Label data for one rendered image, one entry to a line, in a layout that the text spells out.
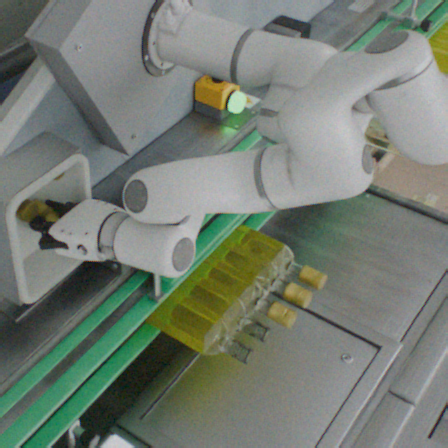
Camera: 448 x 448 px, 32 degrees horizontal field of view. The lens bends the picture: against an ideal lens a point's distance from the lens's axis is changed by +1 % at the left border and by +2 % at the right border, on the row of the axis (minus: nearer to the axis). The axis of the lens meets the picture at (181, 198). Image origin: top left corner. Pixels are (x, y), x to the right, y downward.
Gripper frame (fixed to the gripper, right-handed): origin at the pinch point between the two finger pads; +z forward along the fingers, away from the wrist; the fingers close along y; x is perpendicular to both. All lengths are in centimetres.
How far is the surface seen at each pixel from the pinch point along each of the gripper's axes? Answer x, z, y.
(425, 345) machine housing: -50, -43, 43
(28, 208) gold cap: 5.1, -2.4, -4.4
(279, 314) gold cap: -29.8, -26.7, 21.2
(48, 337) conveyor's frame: -17.3, -2.6, -9.8
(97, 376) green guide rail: -28.0, -6.6, -6.3
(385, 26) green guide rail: -15, -7, 112
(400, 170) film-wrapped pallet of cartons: -247, 124, 384
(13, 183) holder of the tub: 10.9, -3.4, -5.9
